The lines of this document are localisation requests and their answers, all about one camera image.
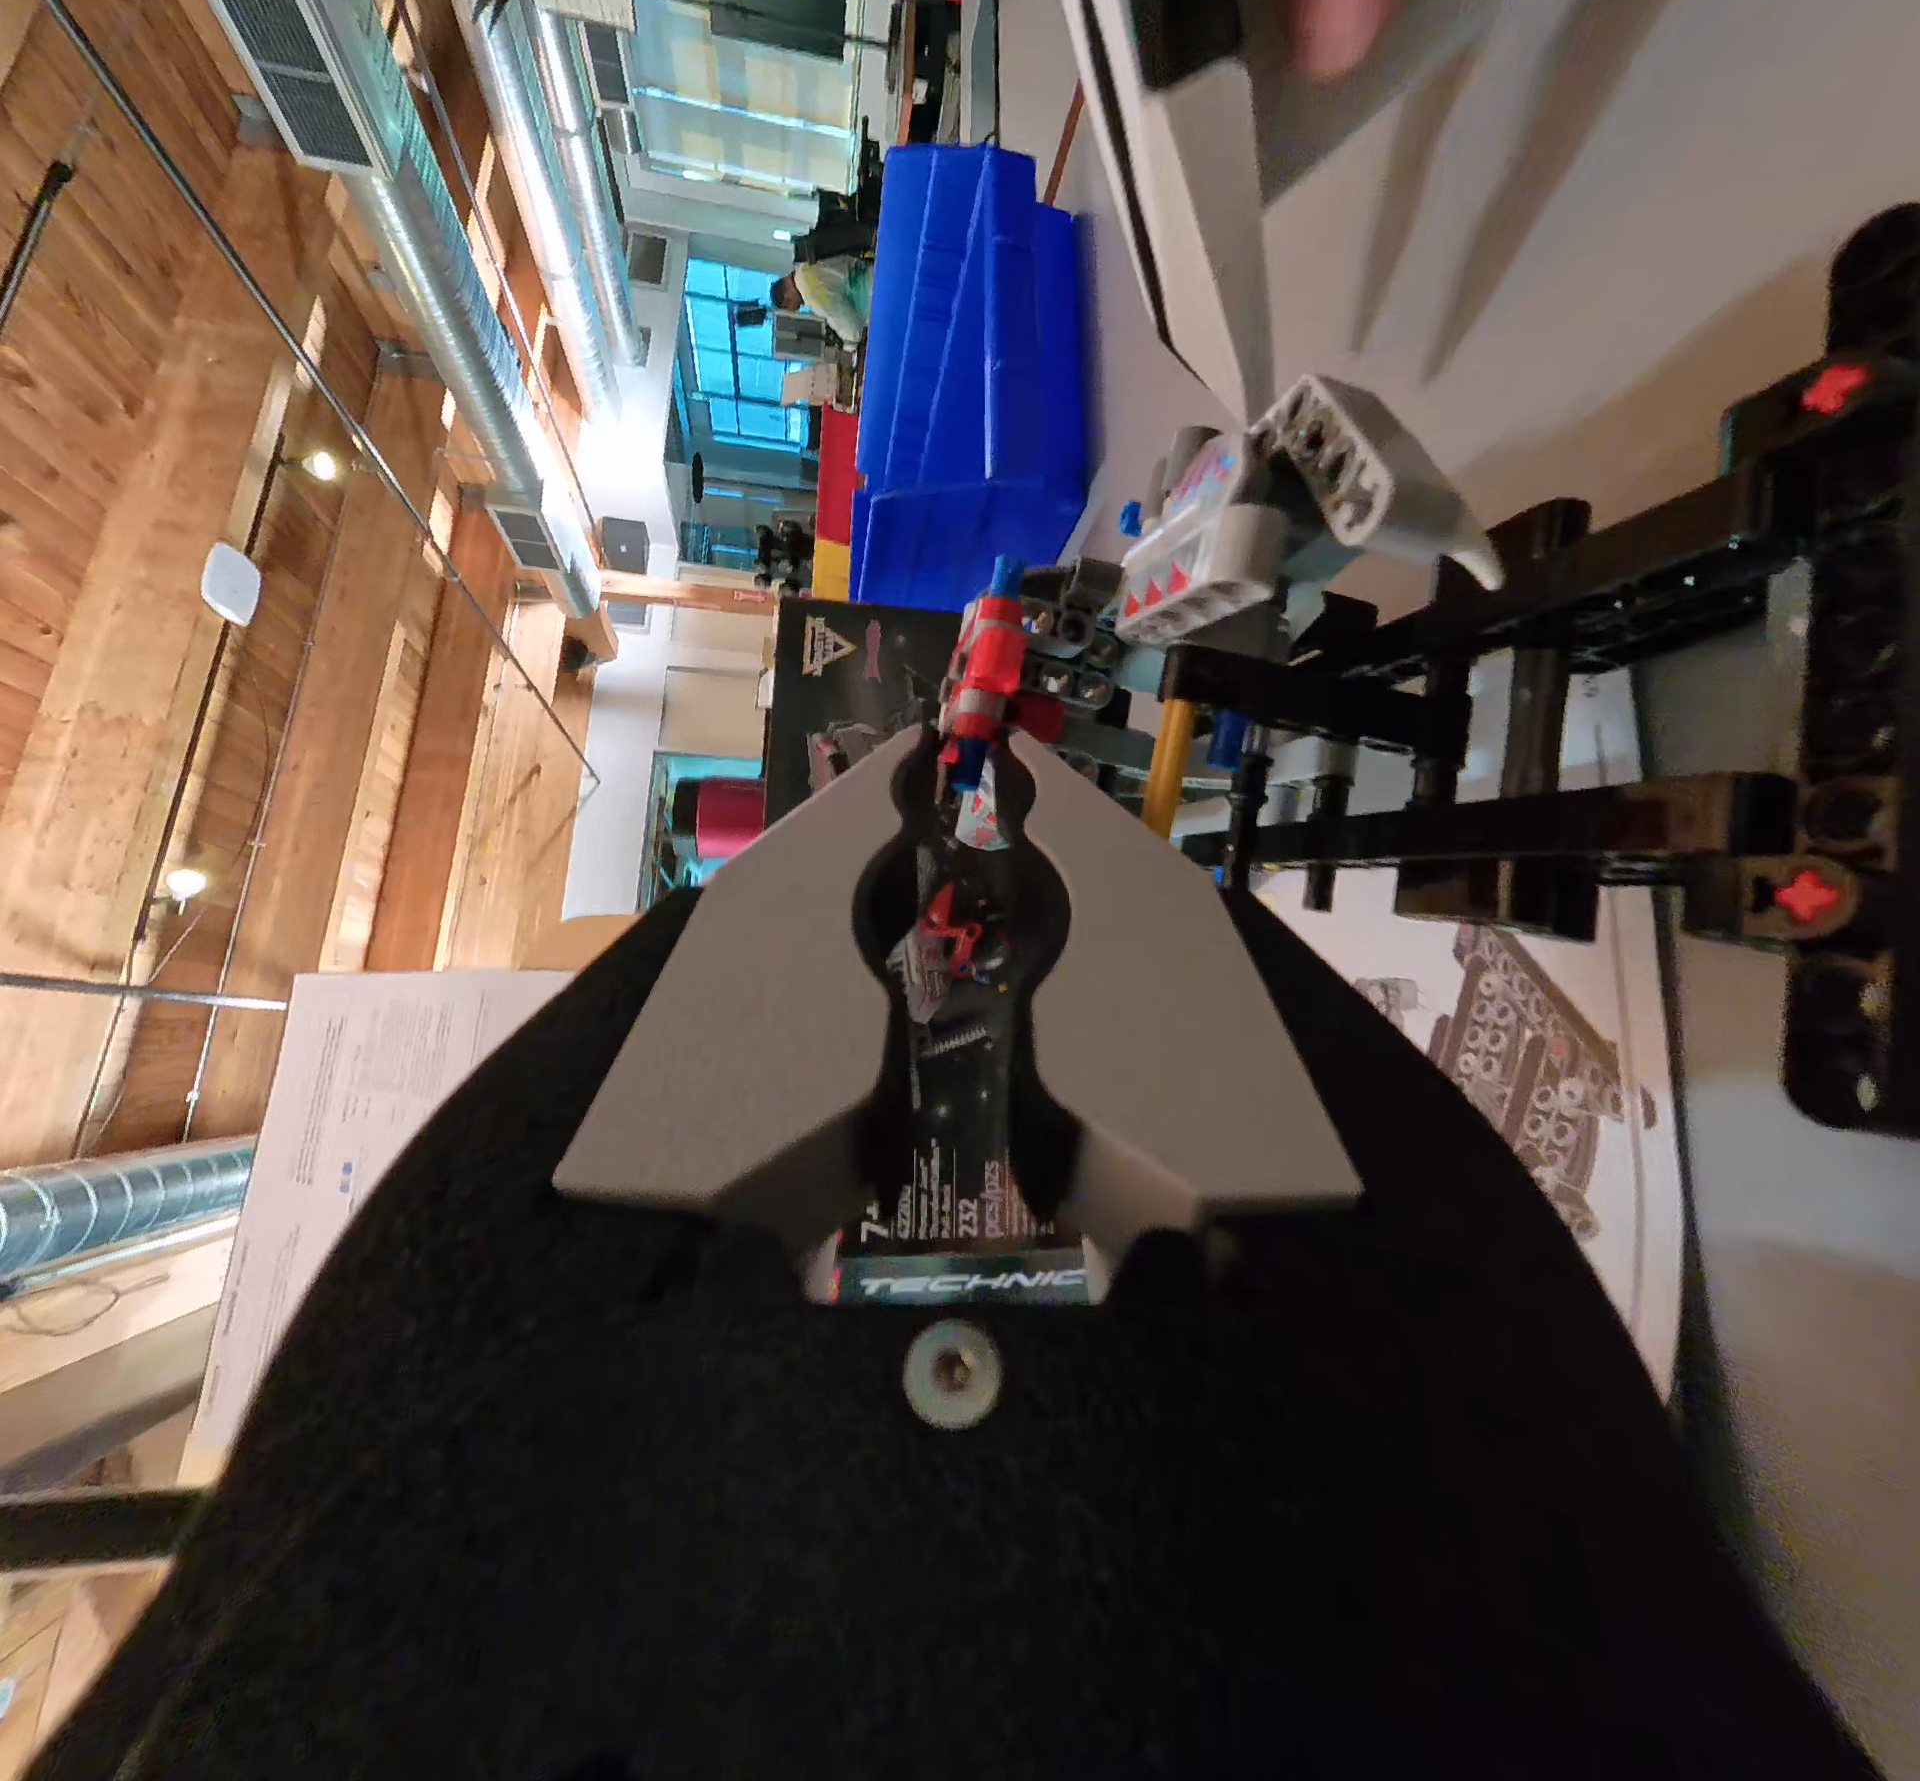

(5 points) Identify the magenta metal bottle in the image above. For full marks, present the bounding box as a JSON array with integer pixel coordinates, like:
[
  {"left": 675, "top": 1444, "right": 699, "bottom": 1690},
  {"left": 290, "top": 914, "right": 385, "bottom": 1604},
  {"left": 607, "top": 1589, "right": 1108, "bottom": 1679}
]
[{"left": 673, "top": 780, "right": 774, "bottom": 864}]

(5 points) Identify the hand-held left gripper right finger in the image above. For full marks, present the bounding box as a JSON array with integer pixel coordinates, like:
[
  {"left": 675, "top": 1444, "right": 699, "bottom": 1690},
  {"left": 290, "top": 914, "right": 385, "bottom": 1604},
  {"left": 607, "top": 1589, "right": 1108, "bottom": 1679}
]
[{"left": 1002, "top": 731, "right": 1367, "bottom": 1236}]

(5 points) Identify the large ceiling vent grille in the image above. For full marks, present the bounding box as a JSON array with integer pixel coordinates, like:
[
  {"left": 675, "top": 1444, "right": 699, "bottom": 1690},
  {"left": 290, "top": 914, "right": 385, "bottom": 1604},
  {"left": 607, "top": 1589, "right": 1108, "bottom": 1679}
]
[{"left": 177, "top": 0, "right": 405, "bottom": 178}]

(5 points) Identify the row of red yellow bins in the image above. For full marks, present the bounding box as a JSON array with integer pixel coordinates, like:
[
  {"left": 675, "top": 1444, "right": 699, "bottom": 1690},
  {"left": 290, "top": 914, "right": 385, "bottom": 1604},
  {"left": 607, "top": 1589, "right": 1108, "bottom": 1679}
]
[{"left": 811, "top": 400, "right": 876, "bottom": 606}]

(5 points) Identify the small ceiling vent grille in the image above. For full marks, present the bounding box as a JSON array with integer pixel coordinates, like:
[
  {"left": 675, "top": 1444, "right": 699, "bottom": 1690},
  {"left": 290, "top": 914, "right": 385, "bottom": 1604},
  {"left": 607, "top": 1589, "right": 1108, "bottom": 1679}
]
[{"left": 483, "top": 498, "right": 606, "bottom": 616}]

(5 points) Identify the blue plastic storage bin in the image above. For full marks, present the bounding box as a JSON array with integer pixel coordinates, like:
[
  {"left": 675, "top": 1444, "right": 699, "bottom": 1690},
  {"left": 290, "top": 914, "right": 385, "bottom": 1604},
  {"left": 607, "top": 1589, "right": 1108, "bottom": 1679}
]
[{"left": 848, "top": 137, "right": 1092, "bottom": 613}]

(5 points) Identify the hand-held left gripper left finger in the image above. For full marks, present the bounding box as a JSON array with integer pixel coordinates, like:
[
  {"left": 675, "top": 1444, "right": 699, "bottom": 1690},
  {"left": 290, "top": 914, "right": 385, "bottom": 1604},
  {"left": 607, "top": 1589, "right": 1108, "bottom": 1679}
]
[{"left": 553, "top": 728, "right": 939, "bottom": 1222}]

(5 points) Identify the silver ventilation duct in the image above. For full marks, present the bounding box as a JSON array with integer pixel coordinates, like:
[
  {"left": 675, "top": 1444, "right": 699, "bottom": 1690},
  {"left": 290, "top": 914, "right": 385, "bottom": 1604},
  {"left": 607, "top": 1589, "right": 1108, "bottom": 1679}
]
[
  {"left": 0, "top": 1137, "right": 261, "bottom": 1294},
  {"left": 292, "top": 0, "right": 602, "bottom": 613}
]

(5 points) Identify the building instruction booklet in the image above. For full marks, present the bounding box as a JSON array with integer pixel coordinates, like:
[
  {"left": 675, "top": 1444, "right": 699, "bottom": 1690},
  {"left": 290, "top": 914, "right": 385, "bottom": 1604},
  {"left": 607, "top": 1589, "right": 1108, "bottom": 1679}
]
[{"left": 1342, "top": 897, "right": 1695, "bottom": 1400}]

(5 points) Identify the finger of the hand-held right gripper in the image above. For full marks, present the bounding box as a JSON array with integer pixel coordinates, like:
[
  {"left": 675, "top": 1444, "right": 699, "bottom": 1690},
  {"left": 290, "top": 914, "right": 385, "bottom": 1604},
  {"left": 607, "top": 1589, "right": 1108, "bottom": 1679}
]
[
  {"left": 1028, "top": 0, "right": 1258, "bottom": 419},
  {"left": 1147, "top": 59, "right": 1280, "bottom": 420}
]

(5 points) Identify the white desk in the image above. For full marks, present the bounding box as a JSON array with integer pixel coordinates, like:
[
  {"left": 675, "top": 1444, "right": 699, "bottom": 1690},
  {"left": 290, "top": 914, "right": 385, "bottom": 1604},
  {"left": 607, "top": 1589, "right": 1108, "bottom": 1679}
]
[{"left": 983, "top": 0, "right": 1920, "bottom": 1781}]

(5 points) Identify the black toy truck box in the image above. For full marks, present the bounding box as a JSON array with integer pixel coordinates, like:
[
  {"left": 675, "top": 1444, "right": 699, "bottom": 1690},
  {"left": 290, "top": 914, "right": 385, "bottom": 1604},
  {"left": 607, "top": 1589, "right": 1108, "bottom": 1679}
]
[{"left": 761, "top": 593, "right": 1094, "bottom": 1310}]

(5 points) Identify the toy brick truck model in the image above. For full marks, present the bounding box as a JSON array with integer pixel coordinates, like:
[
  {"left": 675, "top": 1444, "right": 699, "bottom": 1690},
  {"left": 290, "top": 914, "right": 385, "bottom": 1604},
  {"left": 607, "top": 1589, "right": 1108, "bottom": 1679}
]
[{"left": 937, "top": 205, "right": 1920, "bottom": 1139}]

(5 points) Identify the printed white instruction sheet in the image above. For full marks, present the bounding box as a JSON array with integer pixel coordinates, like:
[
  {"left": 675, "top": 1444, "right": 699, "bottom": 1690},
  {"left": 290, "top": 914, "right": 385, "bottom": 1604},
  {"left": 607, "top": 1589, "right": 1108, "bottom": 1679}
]
[{"left": 194, "top": 969, "right": 561, "bottom": 1490}]

